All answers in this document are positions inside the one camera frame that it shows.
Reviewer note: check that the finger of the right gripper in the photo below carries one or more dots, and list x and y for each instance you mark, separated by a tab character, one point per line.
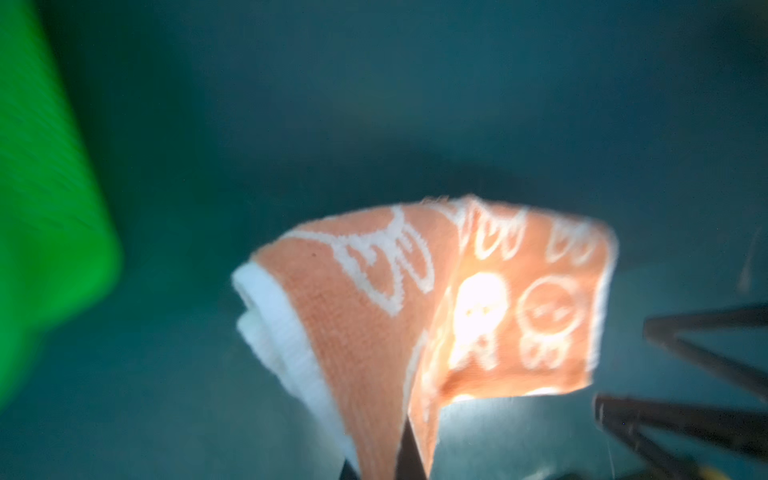
739	431
665	333

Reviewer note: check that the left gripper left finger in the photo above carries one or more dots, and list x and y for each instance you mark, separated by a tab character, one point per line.
348	472

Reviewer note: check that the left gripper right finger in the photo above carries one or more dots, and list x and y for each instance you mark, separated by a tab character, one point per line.
409	463

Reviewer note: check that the orange jellyfish pattern towel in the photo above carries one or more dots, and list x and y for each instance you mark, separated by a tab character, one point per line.
377	319

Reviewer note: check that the green plastic basket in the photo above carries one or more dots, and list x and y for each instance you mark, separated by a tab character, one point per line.
60	253

